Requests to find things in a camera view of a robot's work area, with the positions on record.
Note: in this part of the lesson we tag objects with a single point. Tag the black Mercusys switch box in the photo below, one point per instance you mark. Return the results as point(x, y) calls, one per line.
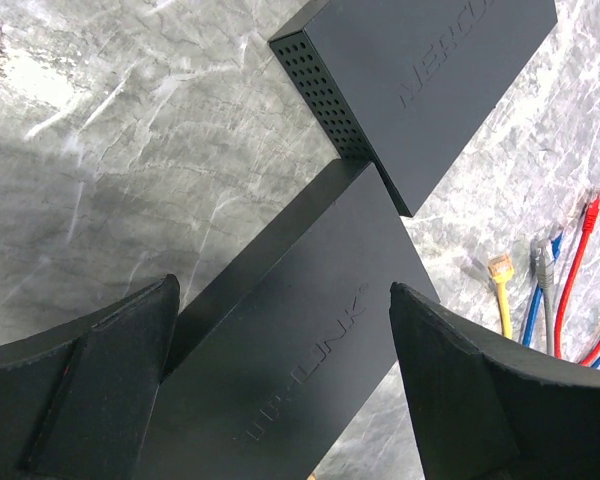
point(407, 83)

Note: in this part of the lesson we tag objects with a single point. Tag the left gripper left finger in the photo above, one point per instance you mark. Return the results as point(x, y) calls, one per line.
point(76, 400)

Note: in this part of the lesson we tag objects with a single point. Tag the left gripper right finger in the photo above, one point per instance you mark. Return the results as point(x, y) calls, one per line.
point(485, 407)

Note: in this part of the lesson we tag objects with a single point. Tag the black TP-Link switch box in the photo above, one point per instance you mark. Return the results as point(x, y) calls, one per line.
point(273, 359)

